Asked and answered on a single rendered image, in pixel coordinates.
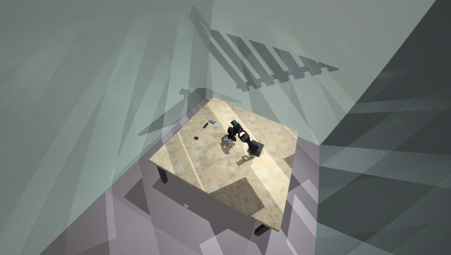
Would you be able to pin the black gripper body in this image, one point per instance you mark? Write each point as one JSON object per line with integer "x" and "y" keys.
{"x": 233, "y": 138}

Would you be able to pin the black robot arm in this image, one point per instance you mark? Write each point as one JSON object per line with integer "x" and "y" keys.
{"x": 245, "y": 137}

